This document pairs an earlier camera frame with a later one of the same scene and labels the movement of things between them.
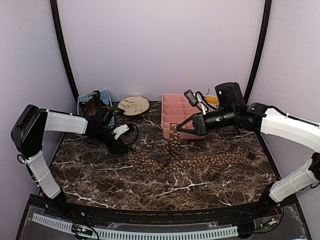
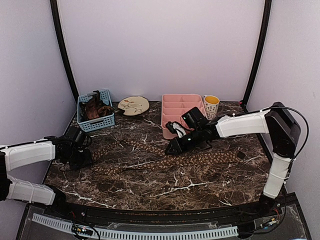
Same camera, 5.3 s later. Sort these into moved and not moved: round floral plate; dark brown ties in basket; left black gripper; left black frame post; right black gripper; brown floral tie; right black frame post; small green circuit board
Moved: left black gripper; brown floral tie; right black gripper
Not moved: small green circuit board; dark brown ties in basket; right black frame post; round floral plate; left black frame post
